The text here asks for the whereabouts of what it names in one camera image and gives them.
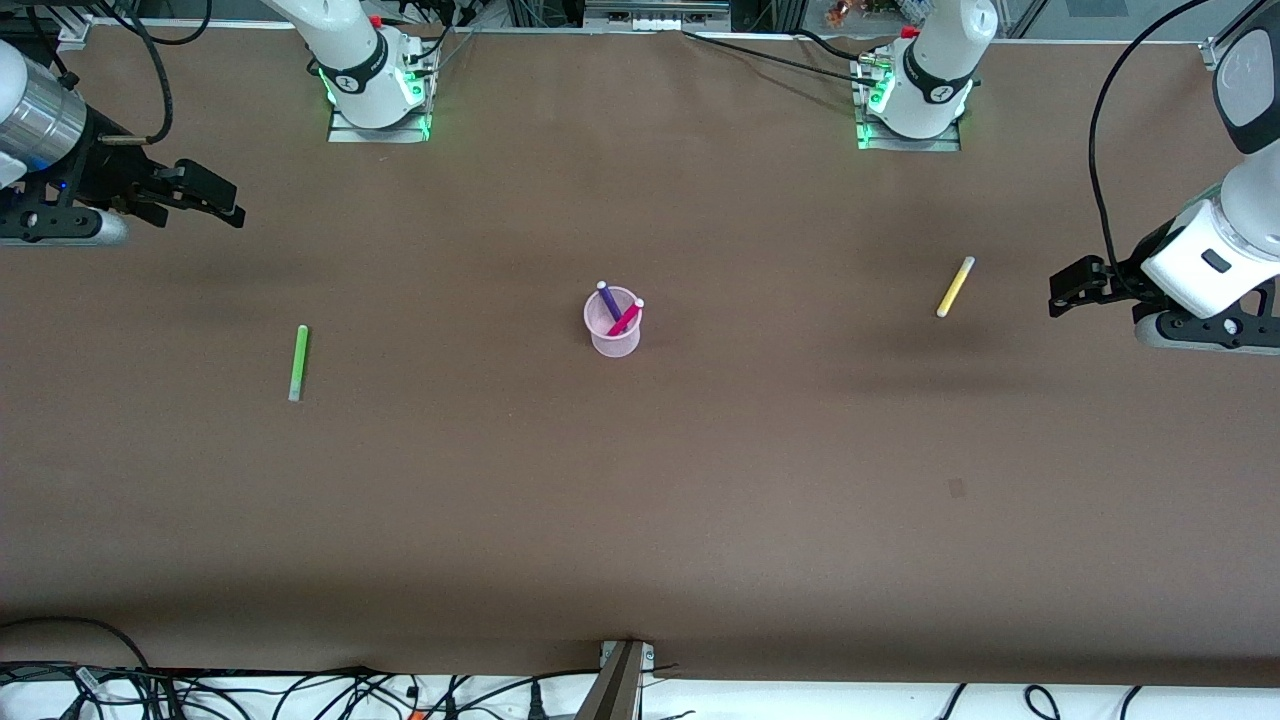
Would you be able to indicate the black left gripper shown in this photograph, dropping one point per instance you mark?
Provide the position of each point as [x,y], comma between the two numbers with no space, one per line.
[1124,276]

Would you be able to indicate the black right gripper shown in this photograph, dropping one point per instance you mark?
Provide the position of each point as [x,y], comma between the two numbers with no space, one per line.
[103,170]

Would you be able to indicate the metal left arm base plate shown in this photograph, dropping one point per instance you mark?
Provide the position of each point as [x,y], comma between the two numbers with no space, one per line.
[900,145]

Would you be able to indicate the yellow highlighter pen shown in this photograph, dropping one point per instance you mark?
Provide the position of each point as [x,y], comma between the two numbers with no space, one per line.
[955,287]

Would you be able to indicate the pink mesh pen holder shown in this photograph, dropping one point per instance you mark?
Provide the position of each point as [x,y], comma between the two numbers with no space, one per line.
[612,345]

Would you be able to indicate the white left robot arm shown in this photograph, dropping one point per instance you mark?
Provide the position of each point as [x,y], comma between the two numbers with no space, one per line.
[1210,260]

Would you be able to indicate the green highlighter pen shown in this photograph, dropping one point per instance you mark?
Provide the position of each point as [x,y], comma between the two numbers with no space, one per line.
[299,362]

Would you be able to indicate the aluminium support post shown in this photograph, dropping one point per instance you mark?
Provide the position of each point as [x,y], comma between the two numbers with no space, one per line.
[615,685]

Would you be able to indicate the pink highlighter pen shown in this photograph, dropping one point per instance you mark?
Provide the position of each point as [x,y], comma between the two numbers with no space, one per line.
[628,317]

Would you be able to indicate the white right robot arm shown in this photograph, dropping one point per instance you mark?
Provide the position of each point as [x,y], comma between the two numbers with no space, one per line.
[350,60]

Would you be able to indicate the grey power strip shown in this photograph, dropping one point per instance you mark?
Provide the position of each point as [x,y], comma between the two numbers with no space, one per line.
[655,15]

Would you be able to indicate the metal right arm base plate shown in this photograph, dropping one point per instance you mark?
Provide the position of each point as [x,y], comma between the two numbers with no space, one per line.
[350,134]

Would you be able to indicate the purple highlighter pen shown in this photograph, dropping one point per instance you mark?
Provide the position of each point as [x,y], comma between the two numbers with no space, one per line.
[607,298]

